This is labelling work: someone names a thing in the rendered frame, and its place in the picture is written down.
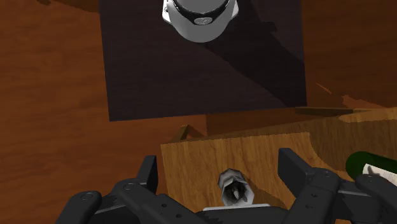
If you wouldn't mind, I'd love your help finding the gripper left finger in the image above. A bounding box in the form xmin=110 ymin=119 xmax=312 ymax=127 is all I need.
xmin=55 ymin=155 xmax=209 ymax=224

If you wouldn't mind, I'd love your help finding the small grey cup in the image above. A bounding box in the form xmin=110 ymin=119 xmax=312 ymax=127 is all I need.
xmin=218 ymin=168 xmax=256 ymax=207

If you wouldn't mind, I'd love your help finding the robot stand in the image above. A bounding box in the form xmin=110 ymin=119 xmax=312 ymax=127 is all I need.
xmin=98 ymin=0 xmax=308 ymax=122

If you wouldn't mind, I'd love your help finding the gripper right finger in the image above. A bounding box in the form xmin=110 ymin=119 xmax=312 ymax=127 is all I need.
xmin=277 ymin=148 xmax=397 ymax=224

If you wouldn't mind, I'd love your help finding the dark green bottle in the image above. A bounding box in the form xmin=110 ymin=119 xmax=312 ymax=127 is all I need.
xmin=345 ymin=151 xmax=397 ymax=188

